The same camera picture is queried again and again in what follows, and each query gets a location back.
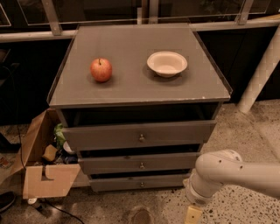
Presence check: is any red apple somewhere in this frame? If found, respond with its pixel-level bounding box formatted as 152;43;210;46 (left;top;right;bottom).
90;58;112;82

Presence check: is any green plastic bag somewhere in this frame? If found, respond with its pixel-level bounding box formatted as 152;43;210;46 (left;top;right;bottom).
53;123;66;150

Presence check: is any white bowl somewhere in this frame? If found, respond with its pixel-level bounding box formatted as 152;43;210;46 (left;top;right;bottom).
147;52;188;78

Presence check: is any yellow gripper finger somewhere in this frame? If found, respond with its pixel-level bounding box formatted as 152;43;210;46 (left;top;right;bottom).
185;206;203;224

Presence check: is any grey middle drawer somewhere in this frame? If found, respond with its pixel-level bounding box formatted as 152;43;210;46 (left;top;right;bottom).
79;152;200;174

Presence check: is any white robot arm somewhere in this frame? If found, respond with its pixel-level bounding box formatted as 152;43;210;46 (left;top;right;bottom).
183;150;280;224

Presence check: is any grey drawer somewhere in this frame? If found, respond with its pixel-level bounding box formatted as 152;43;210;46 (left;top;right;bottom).
63;120;216;151
89;172;190;193
79;152;200;174

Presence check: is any grey top drawer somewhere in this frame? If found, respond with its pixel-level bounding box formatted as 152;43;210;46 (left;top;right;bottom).
63;120;216;151

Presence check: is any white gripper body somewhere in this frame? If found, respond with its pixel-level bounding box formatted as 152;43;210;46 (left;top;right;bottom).
183;173;214;207

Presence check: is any brown cardboard box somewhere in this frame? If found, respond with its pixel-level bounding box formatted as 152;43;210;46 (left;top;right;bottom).
10;109;81;199

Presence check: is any grey drawer cabinet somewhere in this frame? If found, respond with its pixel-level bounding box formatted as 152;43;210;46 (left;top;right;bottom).
48;24;230;180

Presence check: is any white diagonal post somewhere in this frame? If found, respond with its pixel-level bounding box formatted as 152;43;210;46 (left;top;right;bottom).
237;25;280;114

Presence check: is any grey bottom drawer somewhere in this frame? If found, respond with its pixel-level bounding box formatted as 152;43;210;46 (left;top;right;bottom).
89;172;190;193

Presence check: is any yellow sponge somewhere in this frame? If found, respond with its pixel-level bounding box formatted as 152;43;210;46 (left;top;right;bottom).
42;144;58;162

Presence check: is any metal railing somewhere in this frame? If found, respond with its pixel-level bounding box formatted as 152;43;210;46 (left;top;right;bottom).
0;0;280;42

